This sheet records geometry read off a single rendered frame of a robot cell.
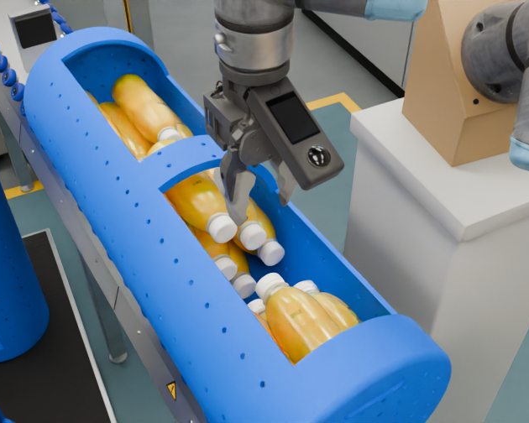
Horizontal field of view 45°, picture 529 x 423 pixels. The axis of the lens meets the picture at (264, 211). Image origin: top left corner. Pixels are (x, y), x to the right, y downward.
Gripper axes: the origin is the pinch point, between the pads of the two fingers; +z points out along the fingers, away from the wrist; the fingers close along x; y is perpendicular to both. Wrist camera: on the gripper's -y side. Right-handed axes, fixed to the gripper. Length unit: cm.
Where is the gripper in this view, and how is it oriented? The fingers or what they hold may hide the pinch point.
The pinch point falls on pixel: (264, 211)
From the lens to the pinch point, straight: 76.5
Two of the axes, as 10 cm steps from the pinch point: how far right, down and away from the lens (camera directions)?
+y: -5.3, -5.9, 6.0
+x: -8.5, 3.7, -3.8
